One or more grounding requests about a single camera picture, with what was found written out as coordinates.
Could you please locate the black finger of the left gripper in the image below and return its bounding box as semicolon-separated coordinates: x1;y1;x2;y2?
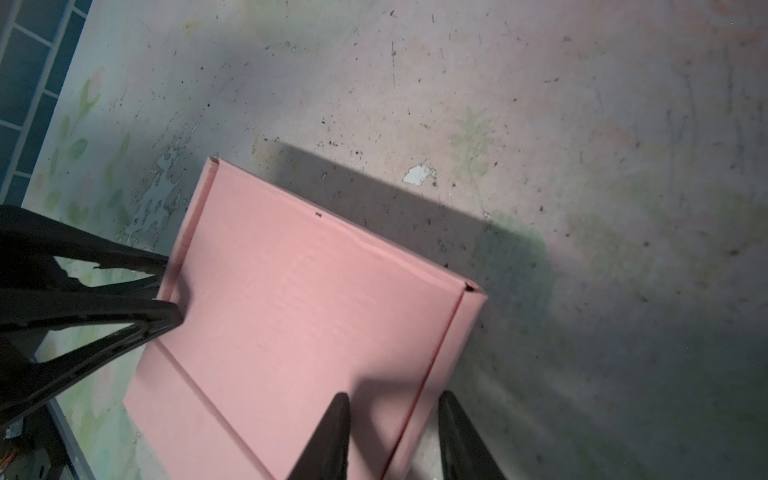
1;289;183;428
1;205;168;296

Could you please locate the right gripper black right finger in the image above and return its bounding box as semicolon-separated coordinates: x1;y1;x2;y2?
438;390;506;480

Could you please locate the pink paper box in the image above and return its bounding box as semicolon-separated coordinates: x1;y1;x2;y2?
124;158;486;479

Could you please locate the aluminium front rail frame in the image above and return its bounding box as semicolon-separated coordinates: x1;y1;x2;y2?
0;398;97;480

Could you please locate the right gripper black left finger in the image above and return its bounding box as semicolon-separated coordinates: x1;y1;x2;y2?
287;392;351;480

